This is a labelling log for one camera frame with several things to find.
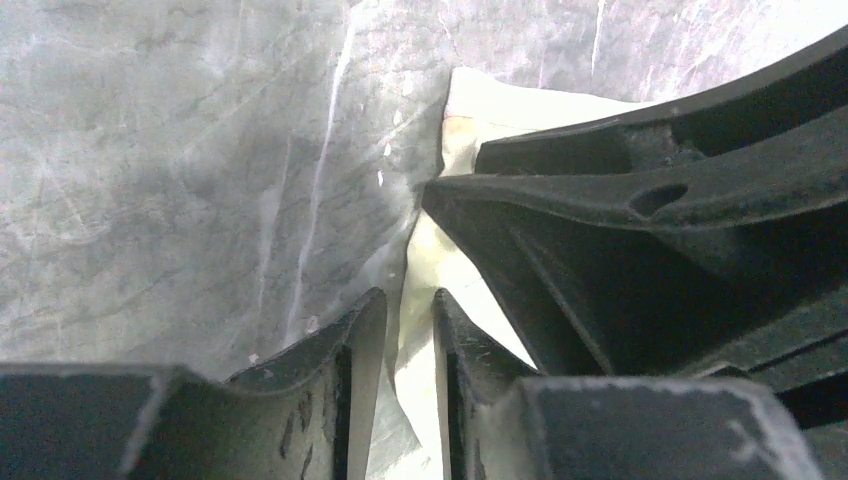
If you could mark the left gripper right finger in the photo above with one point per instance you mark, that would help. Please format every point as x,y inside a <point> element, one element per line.
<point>500,419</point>

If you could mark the cream yellow cloth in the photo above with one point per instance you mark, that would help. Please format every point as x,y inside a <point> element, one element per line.
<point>406,443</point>

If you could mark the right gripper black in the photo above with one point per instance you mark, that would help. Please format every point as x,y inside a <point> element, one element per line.
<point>801,357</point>

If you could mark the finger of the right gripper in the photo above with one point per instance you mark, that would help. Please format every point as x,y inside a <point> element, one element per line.
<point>769,102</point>
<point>647,271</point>

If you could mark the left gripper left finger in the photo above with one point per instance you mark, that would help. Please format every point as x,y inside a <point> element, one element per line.
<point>305,413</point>

